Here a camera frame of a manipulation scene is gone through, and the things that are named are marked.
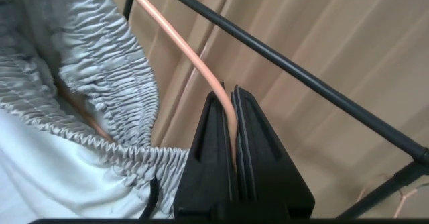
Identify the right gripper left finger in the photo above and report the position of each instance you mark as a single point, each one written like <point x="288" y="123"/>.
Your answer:
<point x="207" y="177"/>

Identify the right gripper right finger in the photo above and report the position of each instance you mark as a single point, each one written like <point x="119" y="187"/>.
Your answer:
<point x="268" y="170"/>

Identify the black clothes rack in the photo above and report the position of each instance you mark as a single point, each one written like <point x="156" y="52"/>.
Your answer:
<point x="301" y="74"/>

